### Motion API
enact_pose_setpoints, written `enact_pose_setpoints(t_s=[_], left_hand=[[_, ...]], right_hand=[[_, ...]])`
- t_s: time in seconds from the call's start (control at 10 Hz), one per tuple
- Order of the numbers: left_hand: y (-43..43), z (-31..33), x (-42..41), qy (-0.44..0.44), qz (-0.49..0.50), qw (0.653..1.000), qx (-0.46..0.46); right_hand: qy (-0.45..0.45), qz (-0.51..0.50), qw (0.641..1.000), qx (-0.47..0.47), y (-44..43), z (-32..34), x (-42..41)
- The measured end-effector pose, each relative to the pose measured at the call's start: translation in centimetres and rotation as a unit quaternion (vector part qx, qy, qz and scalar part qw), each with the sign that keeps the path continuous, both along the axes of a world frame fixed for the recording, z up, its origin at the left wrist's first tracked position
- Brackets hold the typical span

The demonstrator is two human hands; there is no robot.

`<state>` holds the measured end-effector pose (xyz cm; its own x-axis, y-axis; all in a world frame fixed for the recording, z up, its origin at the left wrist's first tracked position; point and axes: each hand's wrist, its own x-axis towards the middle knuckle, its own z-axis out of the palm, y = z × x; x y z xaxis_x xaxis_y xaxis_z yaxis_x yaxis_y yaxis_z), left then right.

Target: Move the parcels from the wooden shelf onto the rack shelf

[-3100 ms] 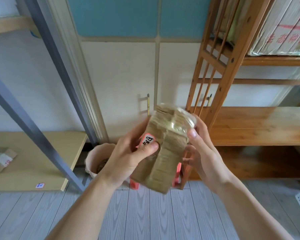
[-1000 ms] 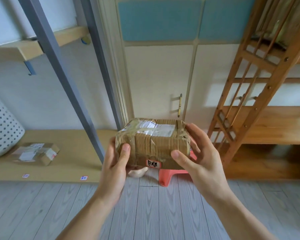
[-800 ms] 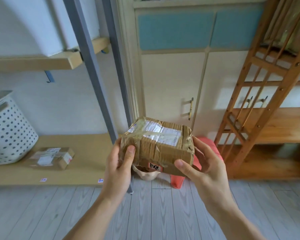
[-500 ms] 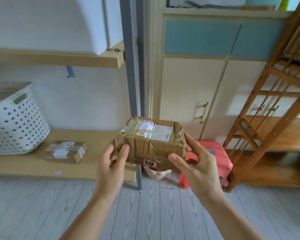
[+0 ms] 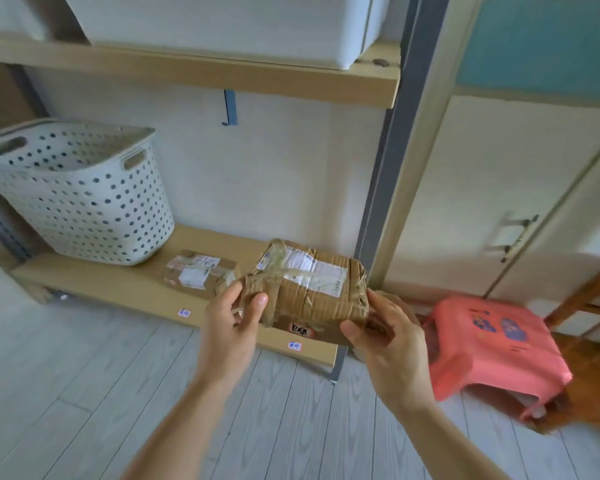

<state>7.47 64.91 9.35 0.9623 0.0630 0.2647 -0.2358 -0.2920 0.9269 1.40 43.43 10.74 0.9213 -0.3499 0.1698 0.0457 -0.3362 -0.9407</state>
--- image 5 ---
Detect person's left hand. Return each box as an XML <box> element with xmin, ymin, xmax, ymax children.
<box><xmin>202</xmin><ymin>279</ymin><xmax>270</xmax><ymax>391</ymax></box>

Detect person's right hand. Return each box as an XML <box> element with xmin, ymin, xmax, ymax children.
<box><xmin>339</xmin><ymin>288</ymin><xmax>434</xmax><ymax>417</ymax></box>

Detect small taped cardboard parcel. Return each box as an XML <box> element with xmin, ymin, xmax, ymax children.
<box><xmin>162</xmin><ymin>249</ymin><xmax>241</xmax><ymax>299</ymax></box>

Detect large cardboard parcel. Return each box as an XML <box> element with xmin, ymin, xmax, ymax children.
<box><xmin>237</xmin><ymin>238</ymin><xmax>371</xmax><ymax>345</ymax></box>

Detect grey metal beige board shelf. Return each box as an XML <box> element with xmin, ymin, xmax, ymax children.
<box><xmin>0</xmin><ymin>0</ymin><xmax>453</xmax><ymax>383</ymax></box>

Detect wooden shelf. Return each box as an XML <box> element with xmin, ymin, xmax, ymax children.
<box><xmin>527</xmin><ymin>257</ymin><xmax>600</xmax><ymax>437</ymax></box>

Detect person's left forearm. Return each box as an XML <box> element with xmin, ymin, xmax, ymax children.
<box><xmin>122</xmin><ymin>374</ymin><xmax>252</xmax><ymax>480</ymax></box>

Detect pink plastic stool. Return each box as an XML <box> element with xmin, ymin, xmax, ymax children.
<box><xmin>422</xmin><ymin>293</ymin><xmax>574</xmax><ymax>421</ymax></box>

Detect white perforated laundry basket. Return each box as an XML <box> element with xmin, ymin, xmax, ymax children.
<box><xmin>0</xmin><ymin>119</ymin><xmax>176</xmax><ymax>267</ymax></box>

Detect white cabinet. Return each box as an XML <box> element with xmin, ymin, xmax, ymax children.
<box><xmin>375</xmin><ymin>0</ymin><xmax>600</xmax><ymax>317</ymax></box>

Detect blue measuring strip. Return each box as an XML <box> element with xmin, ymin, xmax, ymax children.
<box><xmin>222</xmin><ymin>88</ymin><xmax>238</xmax><ymax>127</ymax></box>

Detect white storage bin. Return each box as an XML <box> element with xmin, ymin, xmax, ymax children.
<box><xmin>59</xmin><ymin>0</ymin><xmax>394</xmax><ymax>71</ymax></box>

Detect brass cabinet handle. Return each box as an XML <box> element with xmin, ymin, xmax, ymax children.
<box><xmin>499</xmin><ymin>213</ymin><xmax>541</xmax><ymax>263</ymax></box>

